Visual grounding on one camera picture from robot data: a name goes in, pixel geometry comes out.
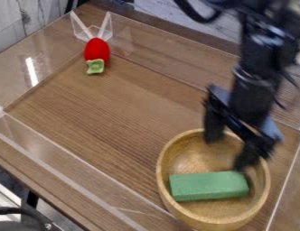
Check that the brown wooden bowl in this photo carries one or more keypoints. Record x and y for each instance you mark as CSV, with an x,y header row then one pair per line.
x,y
188,154

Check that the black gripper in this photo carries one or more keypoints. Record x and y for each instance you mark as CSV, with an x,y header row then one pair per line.
x,y
242,110

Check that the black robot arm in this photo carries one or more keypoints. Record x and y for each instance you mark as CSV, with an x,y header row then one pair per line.
x,y
269,49

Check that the clear acrylic corner bracket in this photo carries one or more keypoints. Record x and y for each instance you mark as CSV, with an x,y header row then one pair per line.
x,y
85,33

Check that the clear acrylic tray wall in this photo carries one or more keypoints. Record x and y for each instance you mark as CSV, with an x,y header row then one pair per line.
x,y
91,198

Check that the green rectangular block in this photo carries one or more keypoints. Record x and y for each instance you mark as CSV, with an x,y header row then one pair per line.
x,y
210,185

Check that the red strawberry toy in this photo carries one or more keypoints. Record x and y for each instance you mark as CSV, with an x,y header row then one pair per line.
x,y
97,55

